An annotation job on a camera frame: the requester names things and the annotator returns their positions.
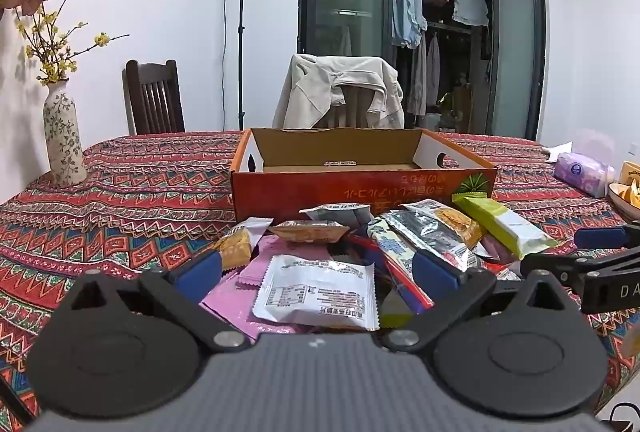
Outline orange cardboard box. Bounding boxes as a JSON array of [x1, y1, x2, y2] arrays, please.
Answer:
[[229, 128, 498, 223]]

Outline yellow flower branches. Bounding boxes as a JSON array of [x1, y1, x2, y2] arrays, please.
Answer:
[[15, 0, 131, 87]]

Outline white snack packet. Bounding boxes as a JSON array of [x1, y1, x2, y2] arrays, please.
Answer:
[[251, 254, 376, 332]]

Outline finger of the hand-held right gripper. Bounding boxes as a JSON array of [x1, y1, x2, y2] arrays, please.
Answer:
[[574, 224, 640, 251], [520, 254, 592, 287]]

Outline bowl of yellow chips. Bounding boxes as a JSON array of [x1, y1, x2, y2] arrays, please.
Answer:
[[607, 179, 640, 220]]

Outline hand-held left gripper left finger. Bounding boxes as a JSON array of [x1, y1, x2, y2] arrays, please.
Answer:
[[65, 251, 252, 354]]

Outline red snack packet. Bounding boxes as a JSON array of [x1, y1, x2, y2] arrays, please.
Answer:
[[345, 232, 433, 313]]

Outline red patterned tablecloth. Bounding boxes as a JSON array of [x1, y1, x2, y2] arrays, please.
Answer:
[[0, 129, 640, 432]]

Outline beige jacket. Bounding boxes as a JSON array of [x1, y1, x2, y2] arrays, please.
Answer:
[[272, 54, 405, 130]]

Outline orange brown snack packet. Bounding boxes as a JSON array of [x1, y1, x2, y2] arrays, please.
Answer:
[[267, 220, 349, 244]]

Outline floral ceramic vase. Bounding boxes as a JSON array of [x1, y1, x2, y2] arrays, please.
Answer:
[[44, 79, 88, 187]]

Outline hanging grey coat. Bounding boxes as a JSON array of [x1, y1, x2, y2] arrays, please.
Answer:
[[406, 32, 428, 115]]

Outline purple tissue pack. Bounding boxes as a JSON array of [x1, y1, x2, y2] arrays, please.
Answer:
[[553, 152, 616, 199]]

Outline white paper sheet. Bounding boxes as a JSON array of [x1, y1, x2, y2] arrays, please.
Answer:
[[542, 142, 573, 163]]

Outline studio light on stand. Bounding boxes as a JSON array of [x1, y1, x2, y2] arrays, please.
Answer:
[[223, 0, 258, 131]]

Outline pink snack packet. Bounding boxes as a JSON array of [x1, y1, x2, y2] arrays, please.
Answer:
[[200, 272, 321, 338], [237, 234, 281, 290]]

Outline blue patterned clear snack packet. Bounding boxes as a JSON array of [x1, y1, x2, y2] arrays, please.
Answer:
[[366, 217, 418, 273]]

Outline mauve snack packet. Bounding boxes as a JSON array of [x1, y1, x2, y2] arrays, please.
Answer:
[[480, 234, 523, 263]]

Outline yellow cracker snack packet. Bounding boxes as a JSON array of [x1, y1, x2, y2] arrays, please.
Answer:
[[212, 218, 273, 270]]

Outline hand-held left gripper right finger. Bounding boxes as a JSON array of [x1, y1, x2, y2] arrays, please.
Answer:
[[384, 251, 576, 354]]

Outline dark wooden chair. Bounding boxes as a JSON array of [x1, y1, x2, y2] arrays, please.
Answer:
[[123, 59, 186, 136]]

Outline silver grey snack packet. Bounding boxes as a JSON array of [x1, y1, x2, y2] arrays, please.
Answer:
[[299, 203, 372, 235]]

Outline green yellow snack packet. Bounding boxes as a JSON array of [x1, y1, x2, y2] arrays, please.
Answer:
[[451, 193, 559, 260]]

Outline light wooden chair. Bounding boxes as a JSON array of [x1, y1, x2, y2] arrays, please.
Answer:
[[330, 84, 386, 130]]

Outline black silver snack packet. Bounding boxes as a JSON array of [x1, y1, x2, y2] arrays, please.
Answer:
[[385, 210, 480, 270]]

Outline hanging pale pink coat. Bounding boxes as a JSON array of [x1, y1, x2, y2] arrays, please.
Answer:
[[426, 34, 442, 110]]

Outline orange cookie snack packet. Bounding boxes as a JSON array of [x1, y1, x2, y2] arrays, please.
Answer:
[[402, 199, 485, 250]]

